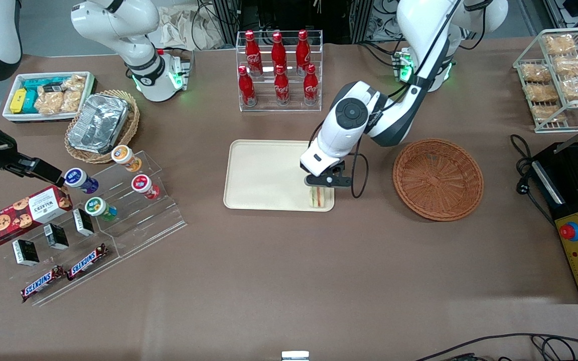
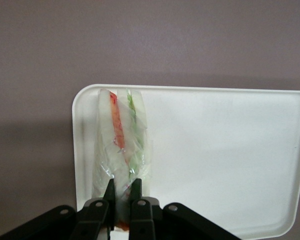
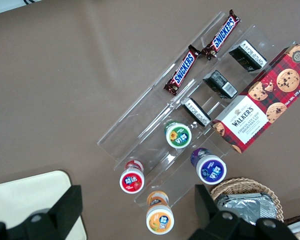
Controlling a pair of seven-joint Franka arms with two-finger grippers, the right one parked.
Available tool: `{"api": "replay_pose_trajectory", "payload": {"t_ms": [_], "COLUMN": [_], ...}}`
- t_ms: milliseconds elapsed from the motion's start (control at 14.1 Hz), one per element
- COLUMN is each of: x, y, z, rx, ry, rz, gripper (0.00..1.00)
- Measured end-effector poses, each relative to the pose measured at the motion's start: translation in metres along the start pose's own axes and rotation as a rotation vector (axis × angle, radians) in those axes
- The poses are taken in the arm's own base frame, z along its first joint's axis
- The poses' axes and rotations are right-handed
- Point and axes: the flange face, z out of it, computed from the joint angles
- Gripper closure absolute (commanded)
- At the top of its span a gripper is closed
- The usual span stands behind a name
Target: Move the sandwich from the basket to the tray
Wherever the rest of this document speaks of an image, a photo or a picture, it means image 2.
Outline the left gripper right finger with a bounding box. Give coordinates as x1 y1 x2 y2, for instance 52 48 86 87
128 177 244 240

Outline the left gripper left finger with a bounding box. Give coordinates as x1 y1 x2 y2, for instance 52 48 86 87
0 178 116 240

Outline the plastic triangle sandwich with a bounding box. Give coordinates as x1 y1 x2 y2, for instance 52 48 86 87
91 87 154 231

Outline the beige plastic serving tray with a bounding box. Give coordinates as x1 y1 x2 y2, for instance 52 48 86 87
70 83 300 239

